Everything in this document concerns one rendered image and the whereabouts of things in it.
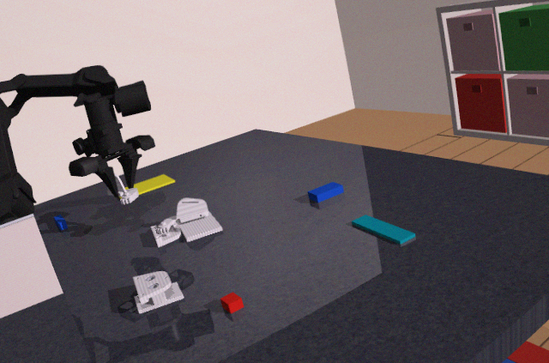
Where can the teal flat bar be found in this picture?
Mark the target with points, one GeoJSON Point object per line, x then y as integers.
{"type": "Point", "coordinates": [386, 230]}

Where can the blue rectangular block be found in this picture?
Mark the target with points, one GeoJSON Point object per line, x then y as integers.
{"type": "Point", "coordinates": [325, 192]}

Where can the yellow flat plate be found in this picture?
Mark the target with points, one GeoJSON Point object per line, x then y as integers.
{"type": "Point", "coordinates": [148, 185]}

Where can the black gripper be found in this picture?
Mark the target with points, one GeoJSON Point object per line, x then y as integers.
{"type": "Point", "coordinates": [108, 140]}

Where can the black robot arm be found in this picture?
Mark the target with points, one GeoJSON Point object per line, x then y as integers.
{"type": "Point", "coordinates": [94, 89]}

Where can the red cube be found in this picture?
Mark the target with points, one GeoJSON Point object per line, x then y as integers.
{"type": "Point", "coordinates": [232, 302]}

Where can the small blue block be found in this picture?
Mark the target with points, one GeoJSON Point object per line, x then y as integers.
{"type": "Point", "coordinates": [60, 222]}

